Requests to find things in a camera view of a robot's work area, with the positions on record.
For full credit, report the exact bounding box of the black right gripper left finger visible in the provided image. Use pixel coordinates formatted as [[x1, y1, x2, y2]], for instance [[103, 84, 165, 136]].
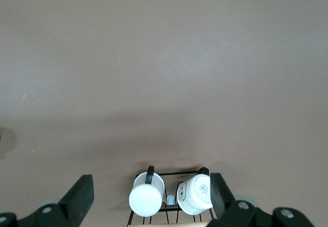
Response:
[[0, 174, 95, 227]]

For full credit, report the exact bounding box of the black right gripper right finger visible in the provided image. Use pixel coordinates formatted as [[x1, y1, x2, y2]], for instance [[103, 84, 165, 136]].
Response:
[[210, 172, 316, 227]]

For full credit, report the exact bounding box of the white mug with face print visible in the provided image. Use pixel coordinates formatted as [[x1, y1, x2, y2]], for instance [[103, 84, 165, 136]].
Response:
[[176, 167, 214, 216]]

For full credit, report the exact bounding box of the black wire mug rack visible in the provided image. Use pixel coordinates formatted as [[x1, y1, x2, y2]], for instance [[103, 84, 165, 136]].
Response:
[[126, 165, 215, 227]]

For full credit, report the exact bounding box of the plain white mug black handle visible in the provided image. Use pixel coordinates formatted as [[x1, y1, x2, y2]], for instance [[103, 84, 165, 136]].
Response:
[[128, 165, 166, 218]]

